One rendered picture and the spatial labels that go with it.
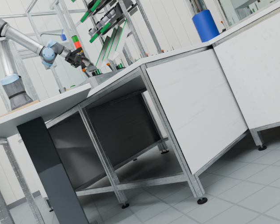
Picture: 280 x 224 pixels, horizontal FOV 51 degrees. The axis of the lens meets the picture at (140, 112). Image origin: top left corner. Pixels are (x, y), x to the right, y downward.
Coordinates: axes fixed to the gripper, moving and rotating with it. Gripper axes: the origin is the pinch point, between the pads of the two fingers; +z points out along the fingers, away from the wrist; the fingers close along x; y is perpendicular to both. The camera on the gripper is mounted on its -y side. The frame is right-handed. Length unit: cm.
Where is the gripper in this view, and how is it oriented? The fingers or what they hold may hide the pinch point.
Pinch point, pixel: (90, 65)
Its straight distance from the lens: 235.9
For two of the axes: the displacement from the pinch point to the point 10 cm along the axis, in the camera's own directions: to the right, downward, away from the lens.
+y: -1.7, 8.6, -4.7
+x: 6.3, -2.7, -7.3
